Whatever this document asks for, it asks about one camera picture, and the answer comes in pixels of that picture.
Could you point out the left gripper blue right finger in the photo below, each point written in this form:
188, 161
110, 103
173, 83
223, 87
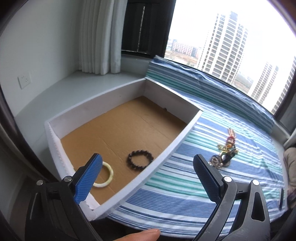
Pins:
210, 178

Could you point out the white wall socket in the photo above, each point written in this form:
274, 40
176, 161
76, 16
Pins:
24, 80

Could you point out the white left curtain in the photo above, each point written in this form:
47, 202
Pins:
100, 36

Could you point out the silver ring chain jewelry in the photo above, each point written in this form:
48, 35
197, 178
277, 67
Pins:
216, 162

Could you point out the white cardboard box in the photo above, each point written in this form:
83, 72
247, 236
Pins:
135, 127

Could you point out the person left hand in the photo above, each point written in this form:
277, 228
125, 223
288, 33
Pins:
146, 235

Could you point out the blue striped bed sheet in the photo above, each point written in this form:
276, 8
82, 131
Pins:
173, 199

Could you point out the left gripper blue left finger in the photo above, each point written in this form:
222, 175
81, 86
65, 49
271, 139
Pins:
85, 177

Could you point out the black phone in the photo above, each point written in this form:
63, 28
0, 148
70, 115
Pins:
281, 198

